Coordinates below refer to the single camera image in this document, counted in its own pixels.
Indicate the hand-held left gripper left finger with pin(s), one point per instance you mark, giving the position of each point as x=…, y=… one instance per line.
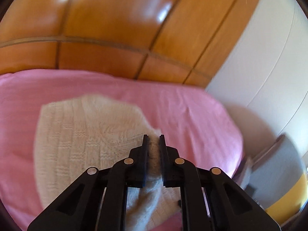
x=144, y=160

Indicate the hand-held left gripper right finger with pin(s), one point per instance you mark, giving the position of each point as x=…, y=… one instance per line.
x=164, y=160

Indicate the white knitted sweater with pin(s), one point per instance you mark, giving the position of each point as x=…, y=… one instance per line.
x=84, y=134

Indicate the pink blanket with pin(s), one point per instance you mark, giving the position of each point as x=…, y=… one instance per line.
x=187, y=115

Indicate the white door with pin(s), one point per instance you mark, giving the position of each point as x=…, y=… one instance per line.
x=264, y=65

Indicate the wooden wardrobe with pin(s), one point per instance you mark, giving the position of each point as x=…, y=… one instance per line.
x=108, y=12

